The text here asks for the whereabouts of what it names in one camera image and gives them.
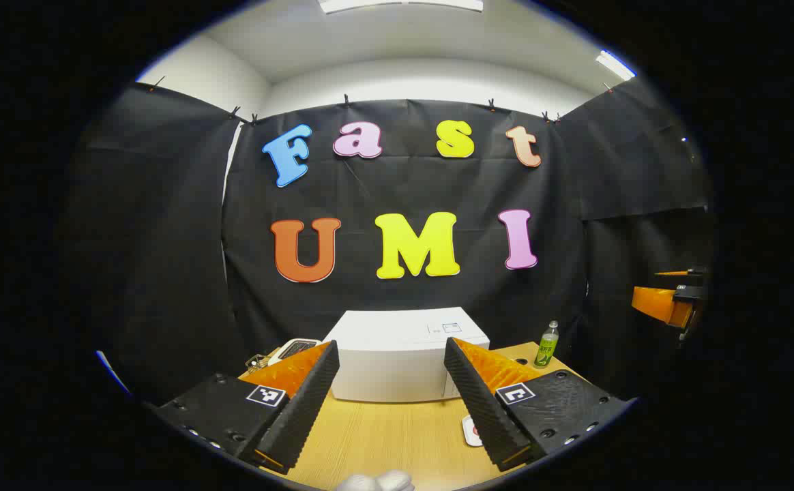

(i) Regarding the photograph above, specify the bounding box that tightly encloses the long ceiling light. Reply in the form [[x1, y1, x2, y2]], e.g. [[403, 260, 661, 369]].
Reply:
[[596, 50, 636, 81], [319, 0, 484, 14]]

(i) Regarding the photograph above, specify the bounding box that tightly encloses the white microwave oven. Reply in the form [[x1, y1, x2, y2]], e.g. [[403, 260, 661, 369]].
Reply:
[[322, 307, 491, 403]]

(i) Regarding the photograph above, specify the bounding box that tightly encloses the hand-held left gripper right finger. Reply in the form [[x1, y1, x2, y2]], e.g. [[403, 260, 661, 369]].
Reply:
[[443, 336, 636, 473]]

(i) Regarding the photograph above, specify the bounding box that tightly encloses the green label drink bottle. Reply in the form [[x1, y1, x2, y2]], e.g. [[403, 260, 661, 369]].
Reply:
[[533, 321, 560, 369]]

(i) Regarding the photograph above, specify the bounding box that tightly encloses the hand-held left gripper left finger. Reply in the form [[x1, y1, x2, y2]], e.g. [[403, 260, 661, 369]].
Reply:
[[153, 340, 341, 476]]

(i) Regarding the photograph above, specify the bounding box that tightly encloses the white toaster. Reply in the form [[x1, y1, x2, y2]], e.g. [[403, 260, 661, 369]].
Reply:
[[267, 338, 323, 367]]

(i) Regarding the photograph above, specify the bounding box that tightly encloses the white square food plate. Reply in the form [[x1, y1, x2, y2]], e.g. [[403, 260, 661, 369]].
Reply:
[[462, 414, 485, 448]]

